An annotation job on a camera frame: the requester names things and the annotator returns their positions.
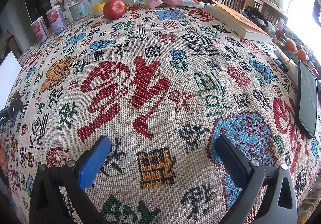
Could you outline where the left purple tin can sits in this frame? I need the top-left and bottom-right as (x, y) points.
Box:
(31, 16), (50, 44)

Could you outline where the purple tin can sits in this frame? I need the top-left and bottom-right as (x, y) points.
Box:
(31, 16), (50, 44)
(46, 5), (67, 35)

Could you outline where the right purple tin can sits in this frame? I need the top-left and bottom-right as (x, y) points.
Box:
(46, 5), (67, 35)

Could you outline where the red flower vase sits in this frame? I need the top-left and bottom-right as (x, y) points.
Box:
(54, 0), (65, 11)

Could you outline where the large silver blue tin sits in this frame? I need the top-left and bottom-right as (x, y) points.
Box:
(67, 0), (93, 22)

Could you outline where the small yellow lid jar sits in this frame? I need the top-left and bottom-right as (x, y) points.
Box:
(93, 2), (105, 16)

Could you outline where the red apple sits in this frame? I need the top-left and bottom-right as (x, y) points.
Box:
(103, 0), (126, 20)

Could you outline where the patterned woven tablecloth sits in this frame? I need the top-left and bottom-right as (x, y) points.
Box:
(1, 5), (320, 223)

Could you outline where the orange cover book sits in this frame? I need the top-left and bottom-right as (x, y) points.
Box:
(204, 0), (272, 43)

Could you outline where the wooden chair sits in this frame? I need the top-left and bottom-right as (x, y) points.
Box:
(218, 0), (288, 24)

